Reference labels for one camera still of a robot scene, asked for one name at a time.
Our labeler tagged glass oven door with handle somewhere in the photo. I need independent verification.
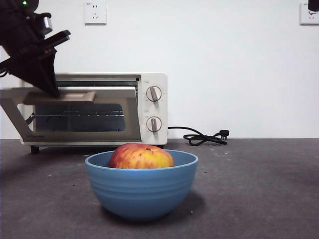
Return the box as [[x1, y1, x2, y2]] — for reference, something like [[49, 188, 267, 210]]
[[0, 86, 143, 144]]

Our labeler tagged red yellow apple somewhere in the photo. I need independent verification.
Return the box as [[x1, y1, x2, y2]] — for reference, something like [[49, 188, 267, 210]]
[[109, 142, 174, 170]]

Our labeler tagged blue ribbed bowl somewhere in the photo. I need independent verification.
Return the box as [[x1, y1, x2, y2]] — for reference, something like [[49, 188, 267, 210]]
[[84, 149, 199, 222]]

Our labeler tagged beige round oven knob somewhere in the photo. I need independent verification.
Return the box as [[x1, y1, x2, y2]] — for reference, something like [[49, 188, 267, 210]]
[[146, 85, 162, 107], [146, 116, 162, 135]]

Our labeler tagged cream toaster oven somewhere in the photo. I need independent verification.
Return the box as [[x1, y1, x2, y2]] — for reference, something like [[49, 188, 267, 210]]
[[20, 72, 168, 155]]

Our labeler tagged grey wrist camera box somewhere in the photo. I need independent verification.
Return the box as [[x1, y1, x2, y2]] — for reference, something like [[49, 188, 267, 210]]
[[37, 12, 53, 35]]

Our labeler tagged metal wire oven rack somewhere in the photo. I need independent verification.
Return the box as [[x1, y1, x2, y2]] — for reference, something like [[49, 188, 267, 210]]
[[33, 109, 125, 119]]

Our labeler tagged white wall socket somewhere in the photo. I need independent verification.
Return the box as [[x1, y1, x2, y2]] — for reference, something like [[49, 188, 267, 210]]
[[300, 1, 319, 25], [84, 1, 107, 25]]

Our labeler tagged black power cable with plug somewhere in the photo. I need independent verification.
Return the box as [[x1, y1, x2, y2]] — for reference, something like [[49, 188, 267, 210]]
[[167, 125, 230, 147]]

